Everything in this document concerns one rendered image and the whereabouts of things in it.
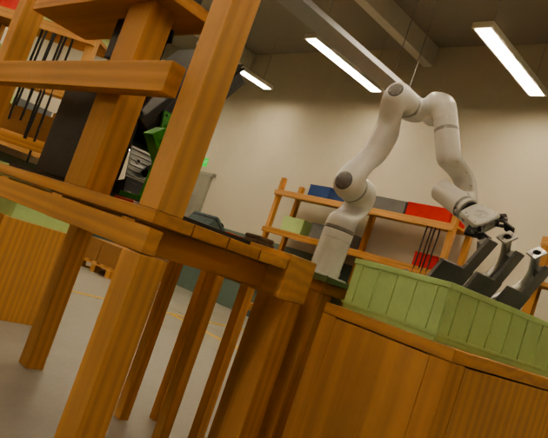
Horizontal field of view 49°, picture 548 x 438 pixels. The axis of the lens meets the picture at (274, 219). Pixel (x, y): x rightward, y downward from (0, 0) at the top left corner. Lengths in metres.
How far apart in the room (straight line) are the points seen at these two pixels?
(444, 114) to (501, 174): 5.58
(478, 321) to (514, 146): 6.17
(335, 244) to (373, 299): 0.42
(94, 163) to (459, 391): 1.24
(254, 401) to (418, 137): 6.90
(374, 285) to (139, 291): 0.75
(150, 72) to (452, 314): 1.08
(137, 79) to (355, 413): 1.15
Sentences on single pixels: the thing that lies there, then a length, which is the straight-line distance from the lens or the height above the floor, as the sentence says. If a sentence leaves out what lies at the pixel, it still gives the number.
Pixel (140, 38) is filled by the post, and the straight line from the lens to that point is 1.96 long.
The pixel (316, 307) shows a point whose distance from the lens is 2.10.
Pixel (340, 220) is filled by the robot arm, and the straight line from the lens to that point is 2.27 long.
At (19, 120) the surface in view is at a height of 1.30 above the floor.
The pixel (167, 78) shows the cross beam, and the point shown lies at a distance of 1.66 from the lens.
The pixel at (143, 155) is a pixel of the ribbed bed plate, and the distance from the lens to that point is 2.27.
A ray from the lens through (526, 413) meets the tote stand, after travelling 2.06.
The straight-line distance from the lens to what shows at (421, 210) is 7.46.
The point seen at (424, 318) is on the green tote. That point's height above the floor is 0.84.
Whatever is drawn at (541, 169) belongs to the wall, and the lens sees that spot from 7.69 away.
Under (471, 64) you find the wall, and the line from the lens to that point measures 8.74.
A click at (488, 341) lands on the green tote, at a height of 0.84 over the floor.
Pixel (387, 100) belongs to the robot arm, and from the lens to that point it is 2.32.
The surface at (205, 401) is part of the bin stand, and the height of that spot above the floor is 0.20.
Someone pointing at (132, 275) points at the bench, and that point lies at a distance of 1.57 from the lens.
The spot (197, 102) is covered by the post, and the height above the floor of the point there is 1.18.
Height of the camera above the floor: 0.83
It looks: 5 degrees up
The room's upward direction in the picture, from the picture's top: 19 degrees clockwise
